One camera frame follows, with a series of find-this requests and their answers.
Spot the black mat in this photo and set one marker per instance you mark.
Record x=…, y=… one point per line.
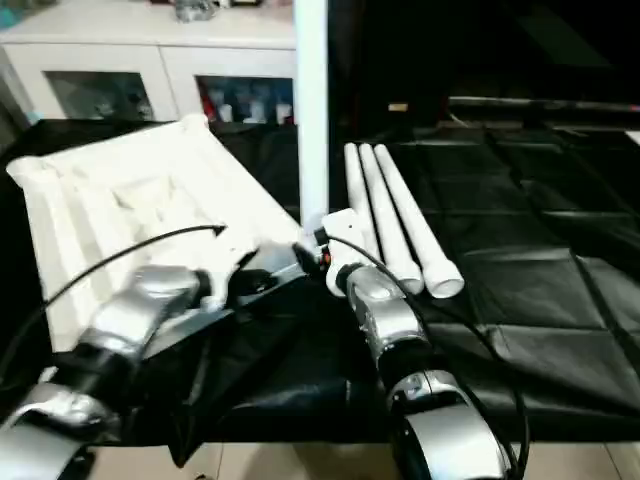
x=525, y=275

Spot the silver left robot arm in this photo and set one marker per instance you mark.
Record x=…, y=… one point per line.
x=125, y=310

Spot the red bottle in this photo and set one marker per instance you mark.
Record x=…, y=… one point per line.
x=207, y=102

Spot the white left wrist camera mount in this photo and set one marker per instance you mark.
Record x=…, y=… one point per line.
x=225, y=280

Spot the dark ornament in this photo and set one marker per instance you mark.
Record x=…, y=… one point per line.
x=192, y=12

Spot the white plastic table top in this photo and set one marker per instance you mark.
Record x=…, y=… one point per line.
x=125, y=190

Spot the white jar red base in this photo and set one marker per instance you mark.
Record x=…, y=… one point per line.
x=283, y=112

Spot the black cabinet with gold label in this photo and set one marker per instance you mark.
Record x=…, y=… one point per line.
x=390, y=60

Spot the white plastic table leg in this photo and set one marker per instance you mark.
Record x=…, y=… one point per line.
x=312, y=100
x=356, y=175
x=385, y=210
x=415, y=225

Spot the white sideboard cabinet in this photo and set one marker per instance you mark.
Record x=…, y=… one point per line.
x=125, y=45

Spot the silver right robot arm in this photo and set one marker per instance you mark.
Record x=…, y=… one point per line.
x=395, y=325

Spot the dark metal bar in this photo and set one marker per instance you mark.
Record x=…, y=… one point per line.
x=550, y=103

